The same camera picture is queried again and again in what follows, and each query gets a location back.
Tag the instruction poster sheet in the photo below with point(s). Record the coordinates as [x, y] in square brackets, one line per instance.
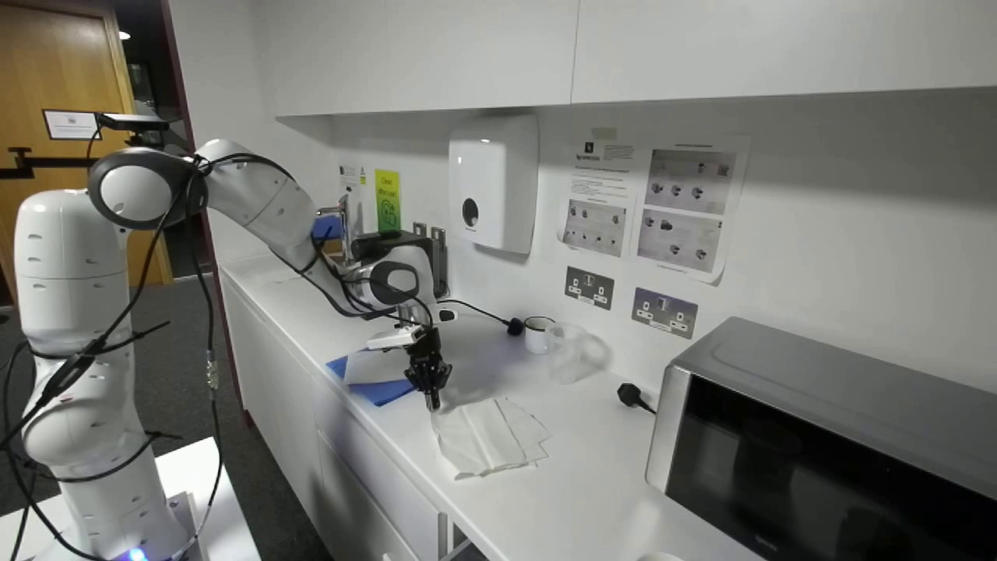
[669, 204]

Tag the white paper towel dispenser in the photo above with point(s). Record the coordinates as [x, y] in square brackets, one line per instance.
[493, 176]

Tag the yellow green sign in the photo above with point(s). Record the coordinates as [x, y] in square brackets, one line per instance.
[386, 200]

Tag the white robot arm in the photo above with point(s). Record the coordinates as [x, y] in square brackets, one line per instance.
[76, 316]

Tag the clear glass cup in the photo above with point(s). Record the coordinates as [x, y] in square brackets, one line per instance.
[577, 358]

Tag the wooden door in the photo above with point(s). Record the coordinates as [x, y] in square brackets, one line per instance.
[59, 63]

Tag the blue placemat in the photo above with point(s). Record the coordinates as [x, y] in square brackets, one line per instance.
[374, 394]

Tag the wall socket plate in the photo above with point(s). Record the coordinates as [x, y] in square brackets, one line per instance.
[591, 288]
[664, 313]

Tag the black power plug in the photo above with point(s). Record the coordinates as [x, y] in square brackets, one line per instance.
[632, 397]

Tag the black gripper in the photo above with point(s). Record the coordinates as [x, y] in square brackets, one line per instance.
[428, 366]

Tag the stainless steel microwave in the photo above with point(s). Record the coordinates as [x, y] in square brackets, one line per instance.
[814, 453]

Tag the white napkin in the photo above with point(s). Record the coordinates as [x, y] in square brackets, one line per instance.
[382, 361]
[490, 439]

